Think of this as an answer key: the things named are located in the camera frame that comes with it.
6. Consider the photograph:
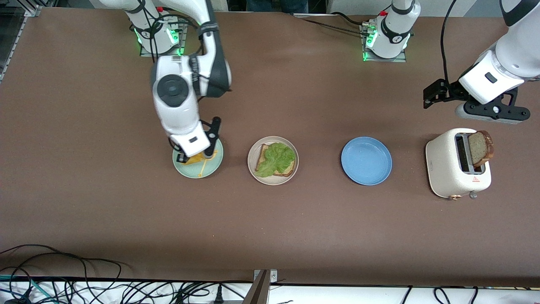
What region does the blue round plate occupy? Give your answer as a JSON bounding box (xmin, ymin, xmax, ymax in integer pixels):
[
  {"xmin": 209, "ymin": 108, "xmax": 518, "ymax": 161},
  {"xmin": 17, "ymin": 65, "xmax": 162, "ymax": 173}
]
[{"xmin": 341, "ymin": 136, "xmax": 393, "ymax": 186}]

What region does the beige round plate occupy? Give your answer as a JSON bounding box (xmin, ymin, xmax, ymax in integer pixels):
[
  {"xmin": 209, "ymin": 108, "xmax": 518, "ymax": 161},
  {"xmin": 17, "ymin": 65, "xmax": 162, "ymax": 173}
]
[{"xmin": 247, "ymin": 136, "xmax": 300, "ymax": 186}]

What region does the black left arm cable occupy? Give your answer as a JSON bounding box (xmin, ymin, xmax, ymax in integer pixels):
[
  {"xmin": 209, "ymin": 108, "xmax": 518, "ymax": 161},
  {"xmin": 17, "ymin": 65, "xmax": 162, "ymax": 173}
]
[{"xmin": 441, "ymin": 0, "xmax": 458, "ymax": 83}]

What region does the mint green round plate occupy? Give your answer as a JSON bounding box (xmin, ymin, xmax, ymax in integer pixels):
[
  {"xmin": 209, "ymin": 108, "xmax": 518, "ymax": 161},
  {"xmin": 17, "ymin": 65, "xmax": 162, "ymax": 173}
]
[{"xmin": 172, "ymin": 141, "xmax": 224, "ymax": 179}]

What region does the white two-slot toaster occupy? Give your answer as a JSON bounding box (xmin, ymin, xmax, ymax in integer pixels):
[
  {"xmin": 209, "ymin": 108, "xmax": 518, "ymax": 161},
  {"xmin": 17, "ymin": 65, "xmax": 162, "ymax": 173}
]
[{"xmin": 425, "ymin": 128, "xmax": 492, "ymax": 200}]

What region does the teal cable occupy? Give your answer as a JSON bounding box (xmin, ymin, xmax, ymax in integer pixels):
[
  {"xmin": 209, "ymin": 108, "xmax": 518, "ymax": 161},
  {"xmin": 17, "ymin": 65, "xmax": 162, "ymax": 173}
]
[{"xmin": 0, "ymin": 274, "xmax": 49, "ymax": 304}]

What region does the aluminium frame rack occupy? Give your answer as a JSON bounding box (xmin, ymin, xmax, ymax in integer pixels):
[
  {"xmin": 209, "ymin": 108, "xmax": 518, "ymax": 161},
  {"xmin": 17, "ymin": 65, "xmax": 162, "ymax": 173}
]
[{"xmin": 0, "ymin": 0, "xmax": 43, "ymax": 83}]

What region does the black braided cable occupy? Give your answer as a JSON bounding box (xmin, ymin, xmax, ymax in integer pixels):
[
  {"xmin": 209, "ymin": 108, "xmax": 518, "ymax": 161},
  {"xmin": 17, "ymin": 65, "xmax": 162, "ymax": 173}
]
[{"xmin": 295, "ymin": 12, "xmax": 372, "ymax": 36}]

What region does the grey metal post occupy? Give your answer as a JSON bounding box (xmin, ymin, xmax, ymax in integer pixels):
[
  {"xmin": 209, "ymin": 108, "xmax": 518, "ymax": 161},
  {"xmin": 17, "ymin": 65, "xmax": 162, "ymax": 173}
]
[{"xmin": 243, "ymin": 270, "xmax": 270, "ymax": 304}]

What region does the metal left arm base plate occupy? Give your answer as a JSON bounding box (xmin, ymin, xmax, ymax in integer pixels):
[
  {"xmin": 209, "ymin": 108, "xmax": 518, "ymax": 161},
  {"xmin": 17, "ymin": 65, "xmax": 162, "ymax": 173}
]
[{"xmin": 361, "ymin": 23, "xmax": 408, "ymax": 63}]

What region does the long black looping cable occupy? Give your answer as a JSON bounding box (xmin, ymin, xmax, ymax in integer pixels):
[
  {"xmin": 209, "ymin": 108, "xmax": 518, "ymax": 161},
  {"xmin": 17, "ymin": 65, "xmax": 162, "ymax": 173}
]
[{"xmin": 0, "ymin": 244, "xmax": 123, "ymax": 292}]

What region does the green lettuce leaf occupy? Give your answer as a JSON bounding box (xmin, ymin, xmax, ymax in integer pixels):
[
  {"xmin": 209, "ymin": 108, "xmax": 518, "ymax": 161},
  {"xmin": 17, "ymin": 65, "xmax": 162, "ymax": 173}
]
[{"xmin": 255, "ymin": 142, "xmax": 296, "ymax": 178}]

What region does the small metal bracket plate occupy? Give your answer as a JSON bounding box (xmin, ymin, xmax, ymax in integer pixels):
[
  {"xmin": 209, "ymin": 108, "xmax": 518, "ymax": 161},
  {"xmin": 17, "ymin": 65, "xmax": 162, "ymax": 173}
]
[{"xmin": 253, "ymin": 269, "xmax": 279, "ymax": 284}]

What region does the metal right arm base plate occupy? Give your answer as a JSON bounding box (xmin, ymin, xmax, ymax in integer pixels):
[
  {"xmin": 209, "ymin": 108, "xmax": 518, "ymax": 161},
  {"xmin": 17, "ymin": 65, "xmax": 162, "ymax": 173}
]
[{"xmin": 139, "ymin": 17, "xmax": 189, "ymax": 58}]

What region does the person in blue jeans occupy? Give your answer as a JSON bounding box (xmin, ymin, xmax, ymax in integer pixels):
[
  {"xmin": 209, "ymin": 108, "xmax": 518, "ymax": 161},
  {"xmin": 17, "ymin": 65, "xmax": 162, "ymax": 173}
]
[{"xmin": 247, "ymin": 0, "xmax": 308, "ymax": 13}]

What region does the brown toast bread slice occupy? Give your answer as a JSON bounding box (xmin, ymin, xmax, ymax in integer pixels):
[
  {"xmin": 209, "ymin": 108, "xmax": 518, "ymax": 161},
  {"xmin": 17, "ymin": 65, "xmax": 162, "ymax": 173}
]
[
  {"xmin": 255, "ymin": 144, "xmax": 296, "ymax": 177},
  {"xmin": 468, "ymin": 130, "xmax": 494, "ymax": 167}
]

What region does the yellow mustard squeeze bottle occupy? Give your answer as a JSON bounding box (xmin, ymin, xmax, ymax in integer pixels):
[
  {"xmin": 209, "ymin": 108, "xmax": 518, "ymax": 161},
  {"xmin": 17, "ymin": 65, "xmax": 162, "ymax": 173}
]
[{"xmin": 184, "ymin": 149, "xmax": 218, "ymax": 177}]

